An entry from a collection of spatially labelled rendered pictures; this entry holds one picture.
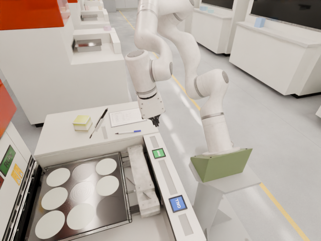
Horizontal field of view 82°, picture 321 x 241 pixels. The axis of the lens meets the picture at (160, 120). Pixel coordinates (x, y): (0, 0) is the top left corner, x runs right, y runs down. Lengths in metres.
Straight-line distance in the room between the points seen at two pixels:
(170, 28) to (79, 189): 0.87
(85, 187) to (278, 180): 1.89
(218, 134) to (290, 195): 1.41
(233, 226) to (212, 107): 1.16
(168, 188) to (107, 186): 0.28
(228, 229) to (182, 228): 1.12
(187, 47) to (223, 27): 4.16
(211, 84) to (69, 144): 0.77
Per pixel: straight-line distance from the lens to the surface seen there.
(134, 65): 0.65
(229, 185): 1.03
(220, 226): 1.82
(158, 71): 0.65
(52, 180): 1.01
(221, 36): 5.17
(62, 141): 1.08
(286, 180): 2.35
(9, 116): 0.85
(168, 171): 0.85
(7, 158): 0.89
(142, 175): 0.93
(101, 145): 1.02
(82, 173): 0.98
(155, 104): 0.75
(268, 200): 2.12
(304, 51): 3.49
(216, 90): 0.95
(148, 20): 0.81
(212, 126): 0.96
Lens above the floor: 1.63
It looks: 38 degrees down
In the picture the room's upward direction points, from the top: straight up
